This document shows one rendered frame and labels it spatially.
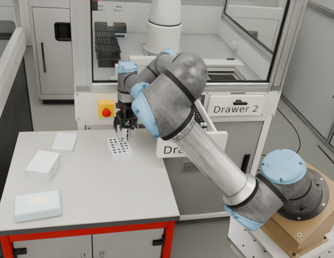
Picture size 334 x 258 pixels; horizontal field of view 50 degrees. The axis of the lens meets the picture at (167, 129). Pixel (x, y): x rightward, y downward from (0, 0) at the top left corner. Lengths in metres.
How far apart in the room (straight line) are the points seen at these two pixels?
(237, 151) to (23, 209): 1.19
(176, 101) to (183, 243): 1.43
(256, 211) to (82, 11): 1.00
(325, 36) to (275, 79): 1.77
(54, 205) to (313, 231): 0.84
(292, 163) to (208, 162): 0.25
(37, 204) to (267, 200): 0.74
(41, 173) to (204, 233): 1.22
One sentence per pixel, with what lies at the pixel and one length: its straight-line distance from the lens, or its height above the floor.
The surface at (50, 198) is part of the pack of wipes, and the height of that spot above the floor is 0.80.
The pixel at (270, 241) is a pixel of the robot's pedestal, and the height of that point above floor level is 0.76.
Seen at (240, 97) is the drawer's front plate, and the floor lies 0.92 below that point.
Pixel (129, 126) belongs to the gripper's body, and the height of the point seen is 0.91.
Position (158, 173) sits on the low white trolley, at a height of 0.76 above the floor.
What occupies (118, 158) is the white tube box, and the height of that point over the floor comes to 0.78.
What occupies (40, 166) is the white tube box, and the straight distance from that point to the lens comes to 1.43.
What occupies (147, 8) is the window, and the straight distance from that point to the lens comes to 1.55.
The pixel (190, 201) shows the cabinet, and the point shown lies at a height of 0.20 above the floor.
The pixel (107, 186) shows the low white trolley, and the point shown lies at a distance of 1.40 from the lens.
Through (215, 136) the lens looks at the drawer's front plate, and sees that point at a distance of 1.45.
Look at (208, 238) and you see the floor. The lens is 2.27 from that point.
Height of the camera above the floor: 1.69
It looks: 32 degrees down
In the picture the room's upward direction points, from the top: 6 degrees clockwise
